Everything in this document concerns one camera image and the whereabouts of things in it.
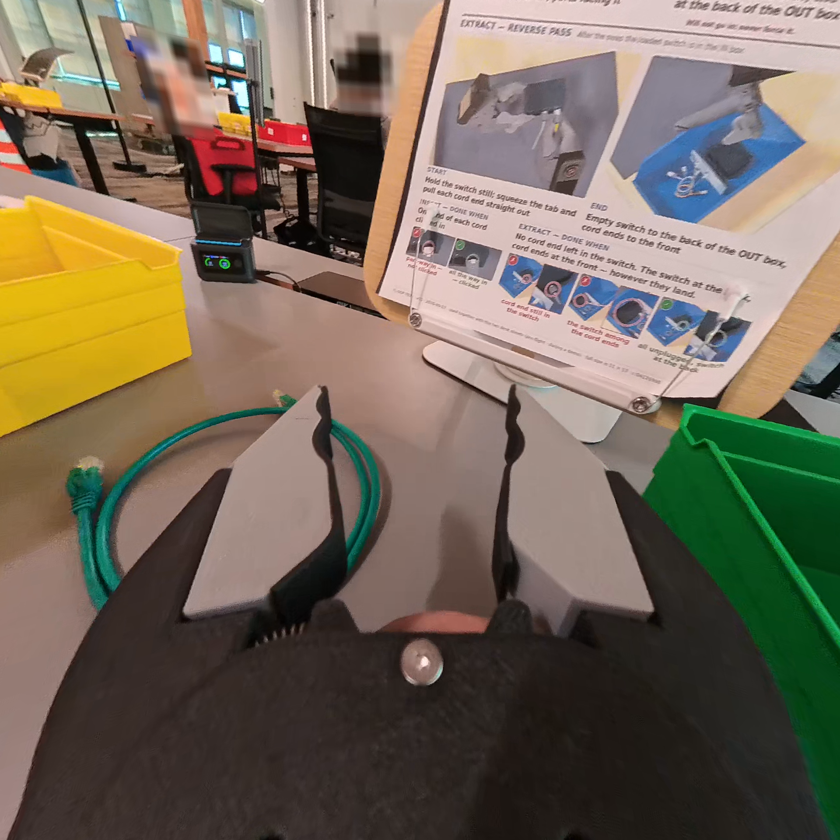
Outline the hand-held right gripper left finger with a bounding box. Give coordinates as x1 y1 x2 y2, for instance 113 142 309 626
182 386 347 622

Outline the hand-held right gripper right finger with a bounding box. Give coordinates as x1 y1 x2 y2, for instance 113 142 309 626
491 385 656 637

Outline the green ethernet cable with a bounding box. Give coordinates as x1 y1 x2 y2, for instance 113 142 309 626
66 388 383 611

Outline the green plastic bin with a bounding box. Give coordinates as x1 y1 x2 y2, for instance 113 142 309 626
642 403 840 840

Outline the white board stand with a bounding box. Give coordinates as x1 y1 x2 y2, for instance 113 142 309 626
422 314 664 445

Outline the small black charging case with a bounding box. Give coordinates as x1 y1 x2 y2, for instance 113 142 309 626
190 202 258 283

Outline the yellow plastic bin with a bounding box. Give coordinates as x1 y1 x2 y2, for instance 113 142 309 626
0 195 193 437

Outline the red office chair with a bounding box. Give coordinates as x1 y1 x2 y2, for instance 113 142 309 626
174 128 265 217

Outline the wooden display board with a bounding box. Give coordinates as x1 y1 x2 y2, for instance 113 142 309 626
363 0 840 431

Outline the red storage bin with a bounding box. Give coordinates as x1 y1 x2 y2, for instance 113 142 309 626
257 120 312 147

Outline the orange traffic cone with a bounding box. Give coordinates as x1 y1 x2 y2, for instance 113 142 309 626
0 118 32 175

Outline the desk cable hatch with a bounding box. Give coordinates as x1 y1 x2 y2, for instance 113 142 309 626
294 271 389 317

